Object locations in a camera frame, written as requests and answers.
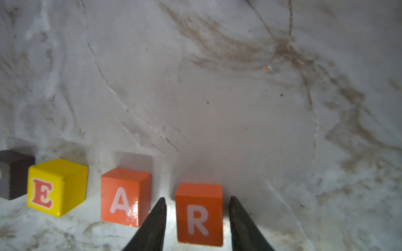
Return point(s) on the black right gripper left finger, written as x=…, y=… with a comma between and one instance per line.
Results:
x=150, y=236

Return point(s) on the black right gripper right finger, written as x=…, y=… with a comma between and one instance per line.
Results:
x=245, y=236

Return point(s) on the red R block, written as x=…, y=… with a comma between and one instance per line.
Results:
x=199, y=211

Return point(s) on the orange A block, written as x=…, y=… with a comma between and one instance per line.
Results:
x=125, y=196

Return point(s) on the yellow E block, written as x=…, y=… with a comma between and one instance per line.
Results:
x=56, y=187

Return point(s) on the black P block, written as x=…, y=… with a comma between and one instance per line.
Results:
x=14, y=173

